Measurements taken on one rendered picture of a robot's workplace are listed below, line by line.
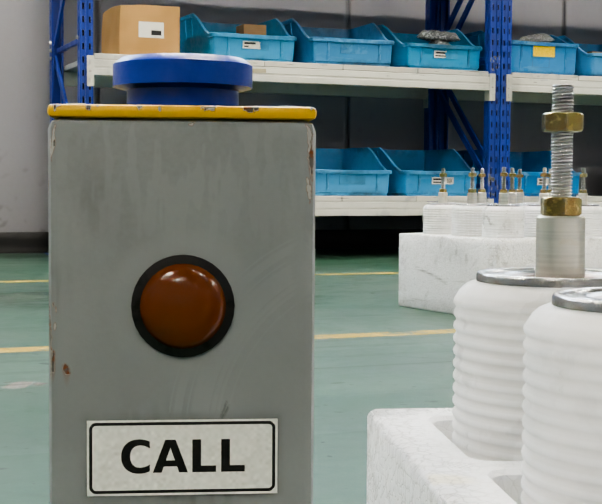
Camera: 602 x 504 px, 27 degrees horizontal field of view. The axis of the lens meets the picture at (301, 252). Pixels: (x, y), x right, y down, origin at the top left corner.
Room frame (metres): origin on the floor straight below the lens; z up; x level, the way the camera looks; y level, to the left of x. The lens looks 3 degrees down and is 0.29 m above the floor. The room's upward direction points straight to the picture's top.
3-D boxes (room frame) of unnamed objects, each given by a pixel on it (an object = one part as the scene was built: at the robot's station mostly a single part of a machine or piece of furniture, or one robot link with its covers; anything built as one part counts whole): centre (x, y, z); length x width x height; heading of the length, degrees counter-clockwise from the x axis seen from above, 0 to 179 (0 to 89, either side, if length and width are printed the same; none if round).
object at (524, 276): (0.57, -0.12, 0.25); 0.08 x 0.08 x 0.01
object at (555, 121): (0.57, -0.12, 0.32); 0.02 x 0.02 x 0.01; 89
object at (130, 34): (5.04, 0.65, 0.89); 0.31 x 0.24 x 0.20; 22
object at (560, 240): (0.57, -0.12, 0.26); 0.02 x 0.02 x 0.03
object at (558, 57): (5.78, -0.97, 0.89); 0.50 x 0.38 x 0.21; 22
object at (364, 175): (5.41, -0.12, 0.36); 0.50 x 0.38 x 0.21; 23
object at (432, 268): (3.01, -0.51, 0.09); 0.39 x 0.39 x 0.18; 29
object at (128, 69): (0.36, 0.03, 0.32); 0.04 x 0.04 x 0.02
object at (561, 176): (0.57, -0.12, 0.30); 0.01 x 0.01 x 0.08
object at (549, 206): (0.57, -0.12, 0.29); 0.02 x 0.02 x 0.01; 89
